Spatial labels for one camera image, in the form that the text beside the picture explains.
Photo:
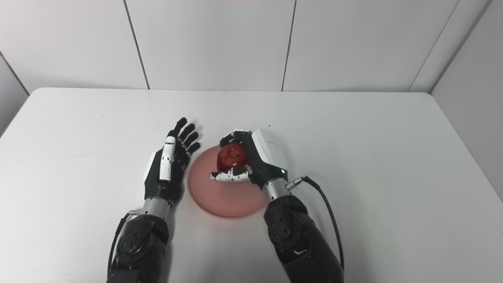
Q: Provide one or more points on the pink round plate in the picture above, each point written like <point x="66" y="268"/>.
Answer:
<point x="228" y="198"/>

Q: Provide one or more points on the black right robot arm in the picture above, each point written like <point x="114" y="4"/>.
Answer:
<point x="298" y="243"/>

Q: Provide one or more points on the red apple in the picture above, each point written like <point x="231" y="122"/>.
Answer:
<point x="232" y="157"/>

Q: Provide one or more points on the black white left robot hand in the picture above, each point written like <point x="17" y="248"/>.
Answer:
<point x="161" y="188"/>

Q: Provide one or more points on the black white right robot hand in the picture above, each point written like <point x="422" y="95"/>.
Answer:
<point x="263" y="157"/>

